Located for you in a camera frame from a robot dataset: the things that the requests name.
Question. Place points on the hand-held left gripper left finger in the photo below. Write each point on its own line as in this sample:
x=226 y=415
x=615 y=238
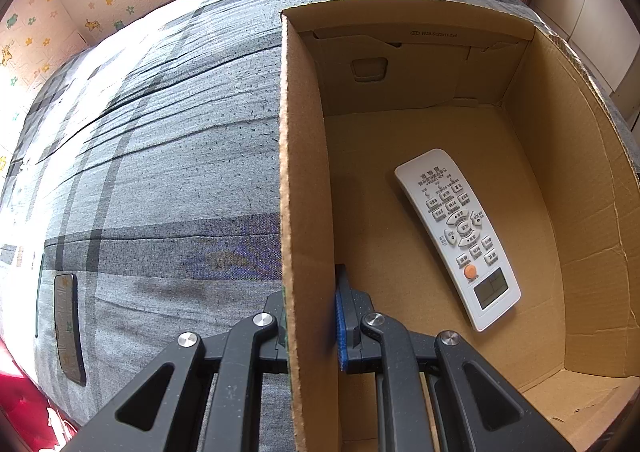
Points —
x=270 y=332

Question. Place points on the black smartphone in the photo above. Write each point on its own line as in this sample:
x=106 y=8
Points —
x=68 y=327

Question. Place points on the white remote control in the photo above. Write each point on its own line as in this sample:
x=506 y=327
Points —
x=460 y=232

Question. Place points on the red cloth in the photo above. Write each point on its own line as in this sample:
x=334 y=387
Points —
x=20 y=392

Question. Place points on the cardboard box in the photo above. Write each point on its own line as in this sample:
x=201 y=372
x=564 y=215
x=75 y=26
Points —
x=400 y=252

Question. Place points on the grey plaid bed sheet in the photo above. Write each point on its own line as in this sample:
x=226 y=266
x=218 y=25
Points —
x=175 y=157

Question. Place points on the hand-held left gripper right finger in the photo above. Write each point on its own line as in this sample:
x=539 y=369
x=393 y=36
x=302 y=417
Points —
x=342 y=332

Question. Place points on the white cabinet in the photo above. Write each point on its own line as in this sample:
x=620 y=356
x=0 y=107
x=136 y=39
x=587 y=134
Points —
x=590 y=7

